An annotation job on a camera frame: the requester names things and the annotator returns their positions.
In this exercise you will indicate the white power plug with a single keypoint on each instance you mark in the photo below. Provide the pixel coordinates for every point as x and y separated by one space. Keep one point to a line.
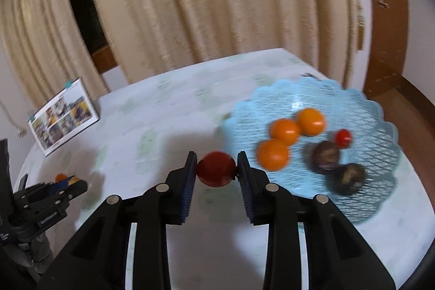
21 133

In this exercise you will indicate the large orange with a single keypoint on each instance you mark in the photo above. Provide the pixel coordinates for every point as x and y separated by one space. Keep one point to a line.
61 177

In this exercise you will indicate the large red tomato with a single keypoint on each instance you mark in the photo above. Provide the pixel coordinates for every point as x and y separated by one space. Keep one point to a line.
215 169

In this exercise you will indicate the photo collage board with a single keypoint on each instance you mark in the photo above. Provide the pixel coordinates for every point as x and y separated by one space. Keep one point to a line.
63 120

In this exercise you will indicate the white printed tablecloth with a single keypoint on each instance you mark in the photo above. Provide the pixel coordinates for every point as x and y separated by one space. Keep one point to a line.
170 113

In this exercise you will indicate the dark water chestnut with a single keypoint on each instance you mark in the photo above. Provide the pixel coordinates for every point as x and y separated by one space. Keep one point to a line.
347 178
326 155

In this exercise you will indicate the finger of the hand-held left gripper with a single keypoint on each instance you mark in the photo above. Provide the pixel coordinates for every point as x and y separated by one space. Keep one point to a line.
40 191
73 191

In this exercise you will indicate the wide beige curtain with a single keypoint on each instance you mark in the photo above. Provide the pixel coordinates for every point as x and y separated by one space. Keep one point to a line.
221 4

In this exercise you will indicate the brown wooden cabinet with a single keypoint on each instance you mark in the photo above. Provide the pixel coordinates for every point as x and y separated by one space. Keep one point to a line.
385 38

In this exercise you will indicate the person's left hand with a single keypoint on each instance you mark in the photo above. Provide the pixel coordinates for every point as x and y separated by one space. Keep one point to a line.
32 251

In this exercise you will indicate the narrow beige curtain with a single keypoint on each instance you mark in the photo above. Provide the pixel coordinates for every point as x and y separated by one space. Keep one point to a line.
30 38

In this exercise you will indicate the small red cherry tomato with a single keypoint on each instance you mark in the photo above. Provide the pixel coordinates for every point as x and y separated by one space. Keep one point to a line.
343 137

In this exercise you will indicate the light blue plastic basket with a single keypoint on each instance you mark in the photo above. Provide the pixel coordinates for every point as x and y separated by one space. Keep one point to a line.
367 154

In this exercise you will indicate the small orange kumquat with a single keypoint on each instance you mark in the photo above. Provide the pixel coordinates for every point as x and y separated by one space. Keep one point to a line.
310 121
284 131
273 154

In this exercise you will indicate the brown wooden rail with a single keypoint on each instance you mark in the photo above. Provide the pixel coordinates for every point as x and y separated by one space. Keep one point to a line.
103 57

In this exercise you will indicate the black flat device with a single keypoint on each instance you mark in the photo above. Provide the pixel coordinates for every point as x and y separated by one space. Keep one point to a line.
3 167

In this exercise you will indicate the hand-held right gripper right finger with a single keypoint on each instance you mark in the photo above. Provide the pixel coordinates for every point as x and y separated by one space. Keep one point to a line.
246 188

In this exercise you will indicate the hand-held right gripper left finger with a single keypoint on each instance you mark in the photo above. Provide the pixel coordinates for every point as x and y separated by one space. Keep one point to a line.
188 188

